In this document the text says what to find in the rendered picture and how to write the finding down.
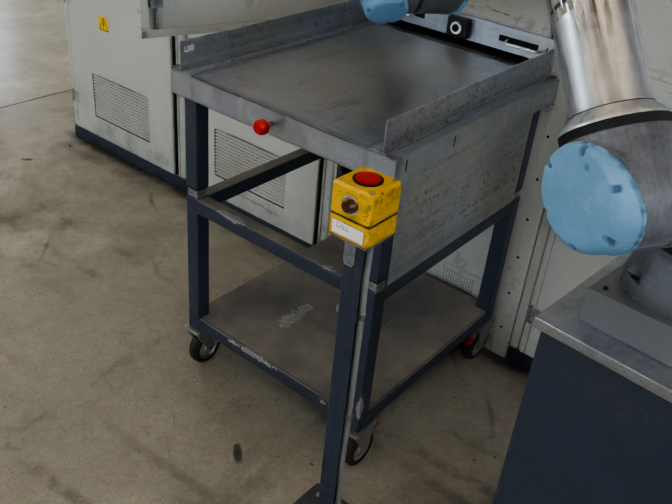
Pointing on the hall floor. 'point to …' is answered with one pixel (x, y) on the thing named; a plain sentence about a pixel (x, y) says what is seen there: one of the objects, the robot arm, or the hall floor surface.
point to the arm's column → (586, 436)
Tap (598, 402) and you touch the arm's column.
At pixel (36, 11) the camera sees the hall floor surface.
